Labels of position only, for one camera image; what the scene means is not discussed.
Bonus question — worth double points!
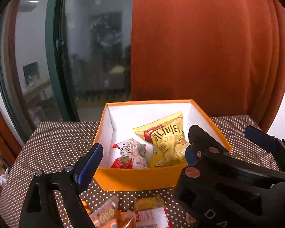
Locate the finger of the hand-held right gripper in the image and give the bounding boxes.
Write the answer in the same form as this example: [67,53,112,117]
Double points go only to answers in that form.
[188,124,230,166]
[244,125,285,186]

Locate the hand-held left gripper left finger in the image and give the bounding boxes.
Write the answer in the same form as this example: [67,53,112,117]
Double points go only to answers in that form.
[18,143,104,228]

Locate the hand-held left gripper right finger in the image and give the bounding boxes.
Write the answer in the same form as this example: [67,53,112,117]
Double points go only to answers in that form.
[185,146,198,166]

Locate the red yellow striped packet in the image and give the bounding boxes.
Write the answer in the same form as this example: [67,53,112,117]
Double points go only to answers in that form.
[81,199,93,216]

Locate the orange cardboard box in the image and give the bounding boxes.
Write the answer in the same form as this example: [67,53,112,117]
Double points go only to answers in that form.
[93,99,233,192]

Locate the orange round cookie packet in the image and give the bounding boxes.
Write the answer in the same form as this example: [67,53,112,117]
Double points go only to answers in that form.
[89,196,136,228]

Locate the yellow cookie packet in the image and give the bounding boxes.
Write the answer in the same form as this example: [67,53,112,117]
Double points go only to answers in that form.
[133,194,166,211]

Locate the white red label packet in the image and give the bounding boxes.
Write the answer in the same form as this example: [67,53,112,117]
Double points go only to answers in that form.
[135,207,172,228]

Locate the yellow chip bag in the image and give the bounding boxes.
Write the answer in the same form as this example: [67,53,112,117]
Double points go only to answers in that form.
[133,111,192,169]

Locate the red snack packet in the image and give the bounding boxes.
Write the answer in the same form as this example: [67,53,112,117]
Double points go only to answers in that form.
[110,158,134,169]

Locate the brown polka dot tablecloth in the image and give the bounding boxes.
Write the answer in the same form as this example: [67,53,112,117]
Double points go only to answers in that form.
[0,115,285,228]

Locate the white cookie print packet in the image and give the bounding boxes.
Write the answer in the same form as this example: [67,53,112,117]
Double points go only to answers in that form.
[112,138,154,169]

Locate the small orange snack piece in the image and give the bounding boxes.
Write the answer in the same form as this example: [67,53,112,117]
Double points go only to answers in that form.
[185,212,197,224]

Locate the orange curtain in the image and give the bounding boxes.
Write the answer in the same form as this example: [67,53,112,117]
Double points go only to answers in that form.
[0,85,26,162]
[130,0,285,133]

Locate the green framed glass window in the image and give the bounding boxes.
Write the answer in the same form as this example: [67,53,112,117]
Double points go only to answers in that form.
[0,0,135,148]

